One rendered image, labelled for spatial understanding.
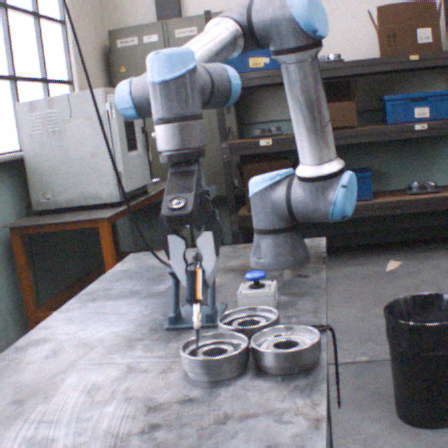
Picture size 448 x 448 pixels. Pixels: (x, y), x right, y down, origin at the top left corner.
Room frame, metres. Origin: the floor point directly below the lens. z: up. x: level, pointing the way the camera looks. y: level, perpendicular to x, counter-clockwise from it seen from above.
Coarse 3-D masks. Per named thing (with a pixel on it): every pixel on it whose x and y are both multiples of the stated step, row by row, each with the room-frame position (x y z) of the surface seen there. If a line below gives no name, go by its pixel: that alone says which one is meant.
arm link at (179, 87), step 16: (176, 48) 0.85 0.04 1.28; (160, 64) 0.85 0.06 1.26; (176, 64) 0.85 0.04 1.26; (192, 64) 0.86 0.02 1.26; (160, 80) 0.85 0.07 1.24; (176, 80) 0.84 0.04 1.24; (192, 80) 0.86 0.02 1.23; (208, 80) 0.89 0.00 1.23; (160, 96) 0.85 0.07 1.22; (176, 96) 0.84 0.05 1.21; (192, 96) 0.85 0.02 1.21; (208, 96) 0.90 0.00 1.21; (160, 112) 0.85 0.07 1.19; (176, 112) 0.84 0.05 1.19; (192, 112) 0.85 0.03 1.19
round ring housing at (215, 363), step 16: (208, 336) 0.87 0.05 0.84; (224, 336) 0.87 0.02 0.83; (240, 336) 0.85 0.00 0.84; (208, 352) 0.84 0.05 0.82; (224, 352) 0.84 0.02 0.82; (240, 352) 0.79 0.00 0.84; (192, 368) 0.78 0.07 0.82; (208, 368) 0.77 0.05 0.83; (224, 368) 0.77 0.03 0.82; (240, 368) 0.79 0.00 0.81
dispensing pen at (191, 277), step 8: (200, 256) 0.88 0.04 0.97; (200, 264) 0.88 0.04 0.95; (192, 272) 0.85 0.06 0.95; (192, 280) 0.84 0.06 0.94; (192, 288) 0.84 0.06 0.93; (192, 296) 0.83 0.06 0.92; (192, 304) 0.85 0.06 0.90; (200, 304) 0.84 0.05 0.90; (200, 312) 0.83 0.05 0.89; (200, 320) 0.82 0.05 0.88
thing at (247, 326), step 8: (232, 312) 0.97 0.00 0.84; (240, 312) 0.98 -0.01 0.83; (248, 312) 0.98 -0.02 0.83; (256, 312) 0.97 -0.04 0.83; (264, 312) 0.97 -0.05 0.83; (272, 312) 0.95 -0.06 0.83; (224, 320) 0.95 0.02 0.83; (240, 320) 0.95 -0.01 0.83; (248, 320) 0.95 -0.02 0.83; (256, 320) 0.94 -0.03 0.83; (264, 320) 0.93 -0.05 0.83; (272, 320) 0.89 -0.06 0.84; (224, 328) 0.90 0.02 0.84; (232, 328) 0.88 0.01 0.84; (240, 328) 0.88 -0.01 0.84; (248, 328) 0.88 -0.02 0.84; (256, 328) 0.88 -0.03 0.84; (264, 328) 0.88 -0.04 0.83; (248, 336) 0.88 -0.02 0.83
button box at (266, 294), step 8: (240, 288) 1.08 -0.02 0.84; (248, 288) 1.08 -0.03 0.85; (256, 288) 1.07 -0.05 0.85; (264, 288) 1.06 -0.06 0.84; (272, 288) 1.06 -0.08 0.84; (240, 296) 1.05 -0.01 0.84; (248, 296) 1.05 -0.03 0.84; (256, 296) 1.05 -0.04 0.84; (264, 296) 1.05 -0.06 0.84; (272, 296) 1.04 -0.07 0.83; (240, 304) 1.05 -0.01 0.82; (248, 304) 1.05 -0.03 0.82; (256, 304) 1.05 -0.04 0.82; (264, 304) 1.05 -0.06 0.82; (272, 304) 1.04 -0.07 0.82
